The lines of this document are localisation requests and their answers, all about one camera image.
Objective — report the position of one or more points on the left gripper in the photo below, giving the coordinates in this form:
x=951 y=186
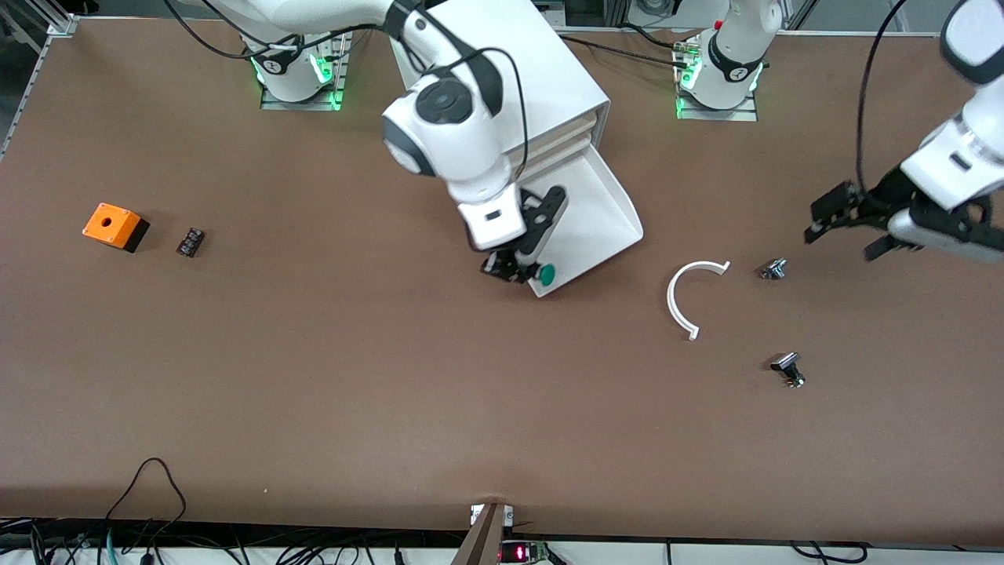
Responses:
x=885 y=194

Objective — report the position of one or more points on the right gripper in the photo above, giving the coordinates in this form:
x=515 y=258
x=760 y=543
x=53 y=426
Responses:
x=504 y=265

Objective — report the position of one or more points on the green push button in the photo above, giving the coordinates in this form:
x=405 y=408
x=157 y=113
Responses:
x=547 y=275

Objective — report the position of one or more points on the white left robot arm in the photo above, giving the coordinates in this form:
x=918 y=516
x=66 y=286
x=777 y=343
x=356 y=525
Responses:
x=733 y=55

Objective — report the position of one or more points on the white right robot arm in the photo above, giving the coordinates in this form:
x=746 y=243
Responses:
x=447 y=133

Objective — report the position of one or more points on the white drawer cabinet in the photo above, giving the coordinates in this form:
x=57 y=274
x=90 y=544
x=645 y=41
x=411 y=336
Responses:
x=565 y=71

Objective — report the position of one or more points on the small silver metal part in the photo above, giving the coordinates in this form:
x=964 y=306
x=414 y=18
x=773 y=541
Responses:
x=773 y=270

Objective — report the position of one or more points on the device with red display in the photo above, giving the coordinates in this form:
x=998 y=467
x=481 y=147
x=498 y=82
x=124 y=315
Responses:
x=522 y=552

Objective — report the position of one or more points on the small black terminal block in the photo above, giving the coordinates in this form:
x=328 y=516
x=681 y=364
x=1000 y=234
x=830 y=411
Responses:
x=190 y=242

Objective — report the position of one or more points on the black and silver switch part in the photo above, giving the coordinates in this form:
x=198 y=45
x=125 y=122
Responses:
x=786 y=362

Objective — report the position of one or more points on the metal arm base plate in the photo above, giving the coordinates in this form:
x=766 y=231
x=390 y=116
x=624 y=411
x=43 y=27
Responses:
x=718 y=115
x=302 y=105

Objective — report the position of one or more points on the orange button enclosure box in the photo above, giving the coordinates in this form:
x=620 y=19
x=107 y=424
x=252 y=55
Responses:
x=110 y=224

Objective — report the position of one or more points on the aluminium frame rail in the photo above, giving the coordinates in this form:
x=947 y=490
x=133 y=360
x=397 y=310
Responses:
x=35 y=74

